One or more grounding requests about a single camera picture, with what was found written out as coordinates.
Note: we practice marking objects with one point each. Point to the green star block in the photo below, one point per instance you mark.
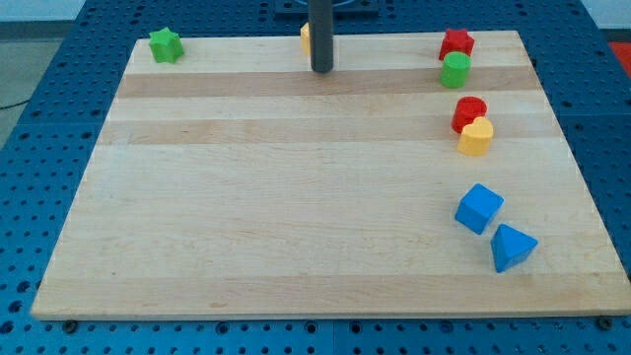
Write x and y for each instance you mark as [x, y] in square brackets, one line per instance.
[165, 46]

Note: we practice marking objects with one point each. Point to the red cylinder block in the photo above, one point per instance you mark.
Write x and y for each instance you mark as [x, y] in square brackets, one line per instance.
[467, 109]

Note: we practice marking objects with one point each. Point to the green cylinder block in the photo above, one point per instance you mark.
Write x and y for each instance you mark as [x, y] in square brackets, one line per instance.
[456, 66]

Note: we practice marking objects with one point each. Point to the yellow heart block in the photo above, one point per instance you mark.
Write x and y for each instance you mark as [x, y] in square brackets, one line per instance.
[476, 137]

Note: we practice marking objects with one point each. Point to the blue triangular prism block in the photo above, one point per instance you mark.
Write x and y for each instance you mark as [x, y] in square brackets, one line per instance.
[510, 247]

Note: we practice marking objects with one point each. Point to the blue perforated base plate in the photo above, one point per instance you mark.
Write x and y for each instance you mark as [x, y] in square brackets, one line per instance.
[44, 158]

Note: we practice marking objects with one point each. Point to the red star block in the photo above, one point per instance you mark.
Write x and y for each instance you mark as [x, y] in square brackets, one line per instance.
[456, 40]

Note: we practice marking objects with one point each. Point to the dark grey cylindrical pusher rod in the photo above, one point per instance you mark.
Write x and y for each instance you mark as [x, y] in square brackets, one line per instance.
[320, 14]

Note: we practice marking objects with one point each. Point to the blue cube block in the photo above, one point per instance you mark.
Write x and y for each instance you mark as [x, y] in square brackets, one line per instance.
[478, 207]

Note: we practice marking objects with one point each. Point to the yellow hexagon block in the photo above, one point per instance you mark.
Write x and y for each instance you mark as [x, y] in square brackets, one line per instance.
[305, 38]

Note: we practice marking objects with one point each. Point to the light wooden board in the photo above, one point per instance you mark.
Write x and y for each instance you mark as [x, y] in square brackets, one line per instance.
[238, 184]

